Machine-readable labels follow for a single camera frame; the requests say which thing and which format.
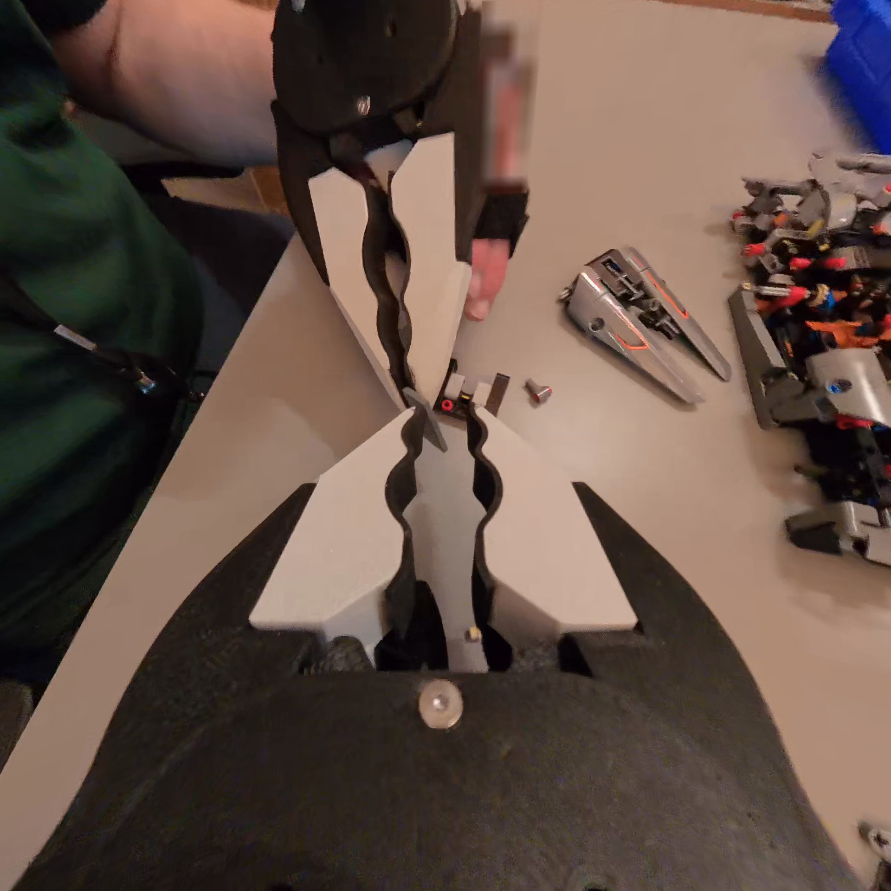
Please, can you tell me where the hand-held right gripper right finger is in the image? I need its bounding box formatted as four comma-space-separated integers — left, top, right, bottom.
449, 406, 638, 675

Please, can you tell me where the dark grey lego plate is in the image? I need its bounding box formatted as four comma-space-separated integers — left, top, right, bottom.
402, 386, 451, 453

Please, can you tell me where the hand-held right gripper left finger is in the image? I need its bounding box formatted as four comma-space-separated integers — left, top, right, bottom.
249, 408, 427, 655

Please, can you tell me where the grey lego fin assembly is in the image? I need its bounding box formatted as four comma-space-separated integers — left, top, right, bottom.
557, 247, 733, 406

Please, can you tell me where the person's left hand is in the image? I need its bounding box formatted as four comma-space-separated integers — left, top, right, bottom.
463, 237, 514, 323

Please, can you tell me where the grey black lego car model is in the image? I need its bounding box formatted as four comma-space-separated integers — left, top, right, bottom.
727, 153, 891, 566

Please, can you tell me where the small black lego assembly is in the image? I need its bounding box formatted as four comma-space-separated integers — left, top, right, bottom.
432, 358, 512, 420

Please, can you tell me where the blue plastic bin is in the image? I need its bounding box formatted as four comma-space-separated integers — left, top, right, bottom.
820, 0, 891, 155

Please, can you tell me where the black lanyard with clip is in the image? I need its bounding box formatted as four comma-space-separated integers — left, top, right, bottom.
54, 322, 203, 403

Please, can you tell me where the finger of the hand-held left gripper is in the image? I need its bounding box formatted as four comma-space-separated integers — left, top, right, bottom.
390, 131, 474, 396
308, 170, 415, 410

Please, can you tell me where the person's left forearm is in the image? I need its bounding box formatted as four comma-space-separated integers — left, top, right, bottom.
52, 0, 281, 167

